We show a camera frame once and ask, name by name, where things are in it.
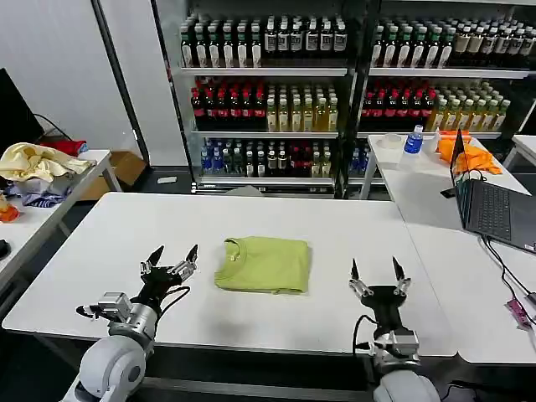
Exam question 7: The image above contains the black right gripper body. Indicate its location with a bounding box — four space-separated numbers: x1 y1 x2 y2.
360 283 406 337

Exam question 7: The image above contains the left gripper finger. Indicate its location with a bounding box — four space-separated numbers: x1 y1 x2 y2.
168 244 199 281
139 245 165 276

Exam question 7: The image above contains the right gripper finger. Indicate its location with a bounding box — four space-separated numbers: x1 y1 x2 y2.
390 255 412 297
348 257 374 298

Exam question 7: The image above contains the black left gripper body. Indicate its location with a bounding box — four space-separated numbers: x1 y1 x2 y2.
130 265 186 312

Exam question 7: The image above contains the green t-shirt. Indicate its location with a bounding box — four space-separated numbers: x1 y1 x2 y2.
214 235 312 296

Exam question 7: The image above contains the white laptop table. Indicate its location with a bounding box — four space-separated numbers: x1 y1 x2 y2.
358 132 533 232

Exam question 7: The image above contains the grey chair back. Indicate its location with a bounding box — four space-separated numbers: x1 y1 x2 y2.
224 184 265 197

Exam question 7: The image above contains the brown cardboard box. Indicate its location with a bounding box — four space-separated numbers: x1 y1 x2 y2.
78 150 147 203

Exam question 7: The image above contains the black open laptop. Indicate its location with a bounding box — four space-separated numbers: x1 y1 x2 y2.
448 127 536 255

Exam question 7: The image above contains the pink adapter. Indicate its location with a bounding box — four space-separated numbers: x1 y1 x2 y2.
505 298 531 331

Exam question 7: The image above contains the white side table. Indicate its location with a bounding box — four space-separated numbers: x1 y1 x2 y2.
0 149 123 294

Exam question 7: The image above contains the blue and white cloth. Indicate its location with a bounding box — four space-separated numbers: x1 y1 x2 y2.
15 178 73 209

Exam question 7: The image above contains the blue-capped water bottle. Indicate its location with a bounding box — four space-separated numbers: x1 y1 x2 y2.
402 124 425 158

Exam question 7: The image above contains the clear round plastic container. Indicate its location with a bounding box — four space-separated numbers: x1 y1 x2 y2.
375 133 405 151

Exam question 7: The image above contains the orange cloth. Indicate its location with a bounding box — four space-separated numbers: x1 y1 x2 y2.
435 130 503 176

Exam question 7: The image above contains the red cloth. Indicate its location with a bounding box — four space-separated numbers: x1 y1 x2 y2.
39 140 89 157

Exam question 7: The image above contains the pale yellow cloth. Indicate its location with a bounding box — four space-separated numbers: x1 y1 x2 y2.
0 142 97 184

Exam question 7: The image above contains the small orange object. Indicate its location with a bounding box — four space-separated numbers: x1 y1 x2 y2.
0 193 20 224

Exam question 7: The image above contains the black shelf with drink bottles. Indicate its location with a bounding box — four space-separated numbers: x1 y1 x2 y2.
149 0 366 198
346 0 536 188

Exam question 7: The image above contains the black slanted pole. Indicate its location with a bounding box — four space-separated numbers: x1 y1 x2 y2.
89 0 152 169

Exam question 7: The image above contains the black monitor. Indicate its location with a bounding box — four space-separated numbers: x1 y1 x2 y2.
0 67 45 154

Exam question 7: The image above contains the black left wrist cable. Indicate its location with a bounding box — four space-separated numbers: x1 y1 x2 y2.
157 285 193 314

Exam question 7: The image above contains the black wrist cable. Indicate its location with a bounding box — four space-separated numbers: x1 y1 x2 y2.
352 314 379 358
157 285 193 314

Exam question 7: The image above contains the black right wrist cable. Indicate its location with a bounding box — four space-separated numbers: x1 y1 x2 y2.
352 314 379 358

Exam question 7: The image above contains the black laptop cable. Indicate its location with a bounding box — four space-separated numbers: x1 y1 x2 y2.
479 234 536 326

